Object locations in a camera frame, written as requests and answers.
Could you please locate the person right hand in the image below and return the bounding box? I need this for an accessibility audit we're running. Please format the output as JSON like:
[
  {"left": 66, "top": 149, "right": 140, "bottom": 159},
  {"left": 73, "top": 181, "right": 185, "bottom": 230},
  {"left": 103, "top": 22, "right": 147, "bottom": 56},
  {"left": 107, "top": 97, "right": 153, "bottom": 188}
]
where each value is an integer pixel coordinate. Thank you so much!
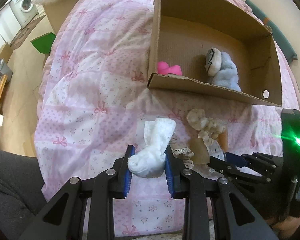
[{"left": 272, "top": 216, "right": 300, "bottom": 239}]

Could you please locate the beige lace scrunchie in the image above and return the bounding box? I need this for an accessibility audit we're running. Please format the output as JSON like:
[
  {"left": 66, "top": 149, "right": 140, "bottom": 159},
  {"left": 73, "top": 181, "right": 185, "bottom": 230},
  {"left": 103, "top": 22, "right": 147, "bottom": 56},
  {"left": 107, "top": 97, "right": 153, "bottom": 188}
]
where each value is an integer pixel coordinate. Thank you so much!
[{"left": 170, "top": 133, "right": 194, "bottom": 169}]

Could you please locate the brown cardboard box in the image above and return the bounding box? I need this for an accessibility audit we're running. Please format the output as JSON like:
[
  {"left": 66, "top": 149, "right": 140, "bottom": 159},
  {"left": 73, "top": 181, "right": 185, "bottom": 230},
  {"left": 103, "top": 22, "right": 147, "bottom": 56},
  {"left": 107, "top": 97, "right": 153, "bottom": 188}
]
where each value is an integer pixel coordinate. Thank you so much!
[{"left": 147, "top": 0, "right": 282, "bottom": 106}]

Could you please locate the blue fluffy plush toy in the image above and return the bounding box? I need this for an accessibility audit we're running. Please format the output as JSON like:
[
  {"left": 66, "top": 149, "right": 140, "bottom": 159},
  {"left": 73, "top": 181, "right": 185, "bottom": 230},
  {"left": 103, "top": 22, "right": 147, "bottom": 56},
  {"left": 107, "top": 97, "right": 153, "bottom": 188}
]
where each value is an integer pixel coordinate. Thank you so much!
[{"left": 205, "top": 48, "right": 242, "bottom": 92}]

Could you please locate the cream ruffled scrunchie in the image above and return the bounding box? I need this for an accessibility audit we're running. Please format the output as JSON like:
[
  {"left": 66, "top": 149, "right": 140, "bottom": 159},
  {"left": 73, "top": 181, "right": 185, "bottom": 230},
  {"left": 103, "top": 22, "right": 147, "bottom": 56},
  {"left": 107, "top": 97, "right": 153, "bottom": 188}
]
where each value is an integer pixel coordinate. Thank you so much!
[{"left": 186, "top": 108, "right": 226, "bottom": 146}]

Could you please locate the white washing machine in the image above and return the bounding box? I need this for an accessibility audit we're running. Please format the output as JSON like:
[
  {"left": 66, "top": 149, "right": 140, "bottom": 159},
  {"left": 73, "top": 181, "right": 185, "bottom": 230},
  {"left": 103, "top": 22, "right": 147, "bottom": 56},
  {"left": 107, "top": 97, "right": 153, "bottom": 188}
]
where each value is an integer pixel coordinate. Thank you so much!
[{"left": 9, "top": 0, "right": 38, "bottom": 29}]

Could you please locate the pink floral quilt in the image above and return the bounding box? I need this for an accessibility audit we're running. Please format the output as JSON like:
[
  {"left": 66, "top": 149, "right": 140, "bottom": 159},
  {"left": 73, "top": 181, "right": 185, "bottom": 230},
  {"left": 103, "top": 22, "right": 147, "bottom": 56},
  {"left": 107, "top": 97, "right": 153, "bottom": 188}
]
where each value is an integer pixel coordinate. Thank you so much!
[{"left": 34, "top": 0, "right": 300, "bottom": 238}]

